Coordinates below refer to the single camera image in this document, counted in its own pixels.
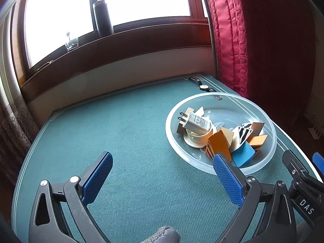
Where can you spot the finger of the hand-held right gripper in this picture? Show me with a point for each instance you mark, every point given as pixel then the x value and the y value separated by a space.
pixel 307 195
pixel 319 160

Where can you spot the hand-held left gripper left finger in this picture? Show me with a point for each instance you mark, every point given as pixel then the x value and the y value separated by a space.
pixel 98 174

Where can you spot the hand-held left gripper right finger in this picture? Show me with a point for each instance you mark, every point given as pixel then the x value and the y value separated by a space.
pixel 227 179

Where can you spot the blue block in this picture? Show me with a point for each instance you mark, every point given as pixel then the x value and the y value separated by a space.
pixel 243 155

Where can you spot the orange striped wedge block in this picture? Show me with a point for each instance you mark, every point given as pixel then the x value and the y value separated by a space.
pixel 219 144

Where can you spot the wooden triangular wedge block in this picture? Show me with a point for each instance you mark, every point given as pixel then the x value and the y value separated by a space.
pixel 228 138

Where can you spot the striped wooden wedge block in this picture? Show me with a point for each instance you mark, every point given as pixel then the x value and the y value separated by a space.
pixel 244 135

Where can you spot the orange square block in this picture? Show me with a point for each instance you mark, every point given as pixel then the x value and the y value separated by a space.
pixel 258 140

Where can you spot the brown wooden block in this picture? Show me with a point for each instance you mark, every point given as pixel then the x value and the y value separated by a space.
pixel 258 129

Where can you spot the white wall charger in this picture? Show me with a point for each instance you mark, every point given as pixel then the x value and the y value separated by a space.
pixel 196 122

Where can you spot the long wooden rectangular block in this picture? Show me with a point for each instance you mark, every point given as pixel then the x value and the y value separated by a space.
pixel 181 129

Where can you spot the light wooden wedge block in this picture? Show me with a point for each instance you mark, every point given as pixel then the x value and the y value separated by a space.
pixel 200 112

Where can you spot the clear plastic bowl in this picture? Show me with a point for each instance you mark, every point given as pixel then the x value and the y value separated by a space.
pixel 227 106

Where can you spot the white slatted fixture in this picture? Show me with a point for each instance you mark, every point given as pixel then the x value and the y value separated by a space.
pixel 315 131

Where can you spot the green table cover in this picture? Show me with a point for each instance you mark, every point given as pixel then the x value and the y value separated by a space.
pixel 126 131

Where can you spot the dark grey knit cloth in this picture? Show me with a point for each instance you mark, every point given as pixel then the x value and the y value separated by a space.
pixel 164 236

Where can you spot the black wristwatch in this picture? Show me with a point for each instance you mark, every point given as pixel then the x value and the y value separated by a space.
pixel 203 86

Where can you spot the beige patterned curtain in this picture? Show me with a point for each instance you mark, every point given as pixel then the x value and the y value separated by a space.
pixel 15 126

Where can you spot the clear drinking glass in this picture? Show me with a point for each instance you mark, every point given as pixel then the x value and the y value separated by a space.
pixel 72 43

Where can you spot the red quilted curtain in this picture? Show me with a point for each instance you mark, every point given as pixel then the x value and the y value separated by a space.
pixel 227 30

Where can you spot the black flask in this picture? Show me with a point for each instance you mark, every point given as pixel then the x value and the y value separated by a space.
pixel 102 17

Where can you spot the brown wooden window frame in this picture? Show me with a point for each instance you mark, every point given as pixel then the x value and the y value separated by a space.
pixel 126 45

